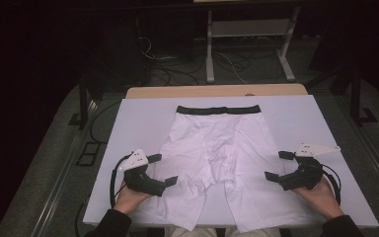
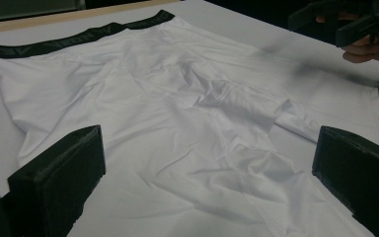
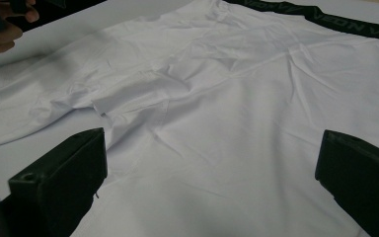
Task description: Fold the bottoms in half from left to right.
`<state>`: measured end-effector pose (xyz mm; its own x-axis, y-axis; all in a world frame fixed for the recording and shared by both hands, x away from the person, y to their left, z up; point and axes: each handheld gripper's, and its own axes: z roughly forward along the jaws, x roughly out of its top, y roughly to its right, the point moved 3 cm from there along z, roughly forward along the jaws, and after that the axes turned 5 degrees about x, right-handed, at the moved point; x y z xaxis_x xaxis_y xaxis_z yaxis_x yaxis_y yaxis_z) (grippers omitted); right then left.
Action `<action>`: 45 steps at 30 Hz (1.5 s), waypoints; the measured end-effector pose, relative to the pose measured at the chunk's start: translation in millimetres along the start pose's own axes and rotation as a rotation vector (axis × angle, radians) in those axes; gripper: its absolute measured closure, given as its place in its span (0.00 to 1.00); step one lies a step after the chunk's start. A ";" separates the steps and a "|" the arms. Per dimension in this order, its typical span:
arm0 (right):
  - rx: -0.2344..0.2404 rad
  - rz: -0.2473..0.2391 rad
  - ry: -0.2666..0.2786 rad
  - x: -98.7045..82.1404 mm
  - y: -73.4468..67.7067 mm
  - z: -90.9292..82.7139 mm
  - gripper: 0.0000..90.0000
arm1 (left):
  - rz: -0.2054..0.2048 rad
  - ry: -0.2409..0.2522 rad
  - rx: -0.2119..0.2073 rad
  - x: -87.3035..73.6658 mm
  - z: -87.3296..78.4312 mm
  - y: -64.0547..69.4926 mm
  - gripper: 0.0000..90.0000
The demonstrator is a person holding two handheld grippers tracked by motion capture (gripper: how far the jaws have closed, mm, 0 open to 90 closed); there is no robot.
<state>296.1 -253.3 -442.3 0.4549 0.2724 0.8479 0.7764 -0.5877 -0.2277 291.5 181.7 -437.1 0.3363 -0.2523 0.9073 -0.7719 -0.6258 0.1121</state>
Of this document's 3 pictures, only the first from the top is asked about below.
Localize tangle of floor cables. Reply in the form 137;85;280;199
137;36;255;87

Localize black floor cable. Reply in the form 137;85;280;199
89;100;122;144

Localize black metal stand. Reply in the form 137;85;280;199
68;78;90;129
349;65;378;126

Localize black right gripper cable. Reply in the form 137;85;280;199
320;163;342;205

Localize white metal stand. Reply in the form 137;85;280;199
205;5;302;84

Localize person's left hand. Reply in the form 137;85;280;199
113;180;152;215

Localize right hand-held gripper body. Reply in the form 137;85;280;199
277;142;341;192

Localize wooden table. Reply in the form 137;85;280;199
125;83;309;100

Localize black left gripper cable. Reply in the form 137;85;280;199
109;153;132;209

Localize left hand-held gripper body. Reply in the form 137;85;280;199
117;148;167;198

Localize white shorts with black waistband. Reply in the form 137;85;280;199
137;104;310;234

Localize person's right hand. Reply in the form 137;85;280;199
292;176;344;221

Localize white board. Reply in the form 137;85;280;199
82;94;379;229

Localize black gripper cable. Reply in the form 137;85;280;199
320;163;342;205
109;153;132;209

